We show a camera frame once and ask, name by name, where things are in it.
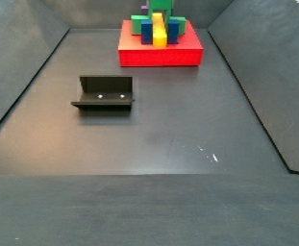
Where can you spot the green stepped block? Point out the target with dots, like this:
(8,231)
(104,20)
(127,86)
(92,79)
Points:
(163,6)

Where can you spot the black angled fixture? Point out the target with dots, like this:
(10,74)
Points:
(106,91)

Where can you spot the red base board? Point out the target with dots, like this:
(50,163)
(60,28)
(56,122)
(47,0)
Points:
(135,54)

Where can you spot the yellow long bar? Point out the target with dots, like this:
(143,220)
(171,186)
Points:
(159,34)

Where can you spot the dark blue block left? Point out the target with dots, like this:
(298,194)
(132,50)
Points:
(146,32)

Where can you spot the dark blue block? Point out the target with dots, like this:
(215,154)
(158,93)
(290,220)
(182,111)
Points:
(146,32)
(173,28)

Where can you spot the dark blue block right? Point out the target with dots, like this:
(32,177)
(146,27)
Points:
(173,28)

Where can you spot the purple block left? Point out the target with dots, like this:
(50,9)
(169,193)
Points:
(145,10)

